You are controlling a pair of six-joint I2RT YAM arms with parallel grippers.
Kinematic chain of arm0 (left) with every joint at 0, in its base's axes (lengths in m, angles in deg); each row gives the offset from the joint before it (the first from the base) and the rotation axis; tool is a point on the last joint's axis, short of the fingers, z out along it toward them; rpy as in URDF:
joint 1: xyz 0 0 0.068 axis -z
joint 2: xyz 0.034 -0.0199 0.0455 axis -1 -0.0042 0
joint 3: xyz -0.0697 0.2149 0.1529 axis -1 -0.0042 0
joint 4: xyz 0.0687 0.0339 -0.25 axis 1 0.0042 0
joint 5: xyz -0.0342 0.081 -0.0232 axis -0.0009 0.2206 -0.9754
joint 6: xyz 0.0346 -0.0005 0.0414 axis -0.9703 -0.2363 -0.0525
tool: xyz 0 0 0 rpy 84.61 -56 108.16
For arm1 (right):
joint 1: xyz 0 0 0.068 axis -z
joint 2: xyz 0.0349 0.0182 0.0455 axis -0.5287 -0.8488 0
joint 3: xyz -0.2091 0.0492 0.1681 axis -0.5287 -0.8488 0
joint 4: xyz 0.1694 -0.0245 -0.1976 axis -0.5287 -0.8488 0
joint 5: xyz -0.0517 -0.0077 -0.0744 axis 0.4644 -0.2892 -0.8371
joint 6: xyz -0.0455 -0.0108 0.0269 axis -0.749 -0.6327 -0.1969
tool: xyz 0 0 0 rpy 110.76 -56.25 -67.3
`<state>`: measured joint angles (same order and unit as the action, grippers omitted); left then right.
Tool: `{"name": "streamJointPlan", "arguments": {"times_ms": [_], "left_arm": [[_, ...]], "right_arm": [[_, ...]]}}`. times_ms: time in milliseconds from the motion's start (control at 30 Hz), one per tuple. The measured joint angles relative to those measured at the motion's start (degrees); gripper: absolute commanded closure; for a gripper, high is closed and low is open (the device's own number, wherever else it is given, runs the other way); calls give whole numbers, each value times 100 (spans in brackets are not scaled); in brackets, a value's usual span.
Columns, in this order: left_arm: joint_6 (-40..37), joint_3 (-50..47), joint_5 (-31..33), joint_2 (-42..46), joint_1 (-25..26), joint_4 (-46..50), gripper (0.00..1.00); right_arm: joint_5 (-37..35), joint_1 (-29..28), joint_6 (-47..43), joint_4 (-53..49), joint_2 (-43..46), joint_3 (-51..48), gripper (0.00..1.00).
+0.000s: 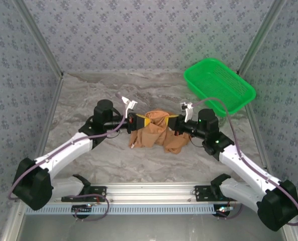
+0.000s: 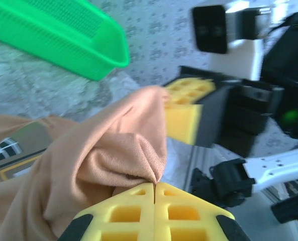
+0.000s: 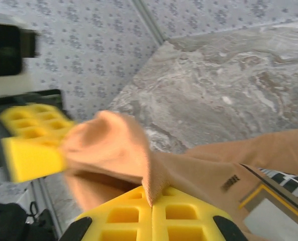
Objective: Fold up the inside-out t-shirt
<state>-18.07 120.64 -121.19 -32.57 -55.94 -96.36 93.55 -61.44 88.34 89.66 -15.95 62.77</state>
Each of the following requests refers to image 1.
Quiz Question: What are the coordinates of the tan brown t-shirt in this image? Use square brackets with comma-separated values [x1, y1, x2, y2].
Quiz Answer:
[128, 108, 191, 154]

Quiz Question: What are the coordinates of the green plastic basket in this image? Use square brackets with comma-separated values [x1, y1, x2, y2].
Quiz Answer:
[183, 58, 256, 118]

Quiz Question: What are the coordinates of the aluminium mounting beam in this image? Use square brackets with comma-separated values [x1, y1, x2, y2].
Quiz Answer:
[49, 183, 262, 203]

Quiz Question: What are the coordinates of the small black controller board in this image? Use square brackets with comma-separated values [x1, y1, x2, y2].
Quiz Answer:
[213, 204, 234, 217]
[71, 204, 93, 214]

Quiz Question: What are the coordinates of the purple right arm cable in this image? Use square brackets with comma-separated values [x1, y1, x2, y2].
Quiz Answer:
[192, 97, 298, 226]

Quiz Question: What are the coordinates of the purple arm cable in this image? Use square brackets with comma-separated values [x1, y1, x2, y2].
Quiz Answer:
[8, 93, 129, 223]
[192, 97, 298, 226]

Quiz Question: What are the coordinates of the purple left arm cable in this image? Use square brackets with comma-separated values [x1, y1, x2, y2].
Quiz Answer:
[8, 93, 129, 223]

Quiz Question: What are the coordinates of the aluminium table side rail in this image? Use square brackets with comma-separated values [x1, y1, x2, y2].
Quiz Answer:
[34, 74, 65, 161]
[238, 71, 276, 184]

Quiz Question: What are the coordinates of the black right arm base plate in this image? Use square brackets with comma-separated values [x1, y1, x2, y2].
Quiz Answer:
[194, 185, 241, 202]

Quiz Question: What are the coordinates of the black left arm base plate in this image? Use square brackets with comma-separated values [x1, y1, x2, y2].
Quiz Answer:
[61, 185, 107, 202]

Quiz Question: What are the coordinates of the slotted grey cable duct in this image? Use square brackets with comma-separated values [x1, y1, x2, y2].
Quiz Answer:
[25, 203, 216, 215]

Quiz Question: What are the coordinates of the aluminium frame post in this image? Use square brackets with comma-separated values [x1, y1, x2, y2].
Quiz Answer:
[14, 0, 64, 77]
[236, 0, 289, 76]

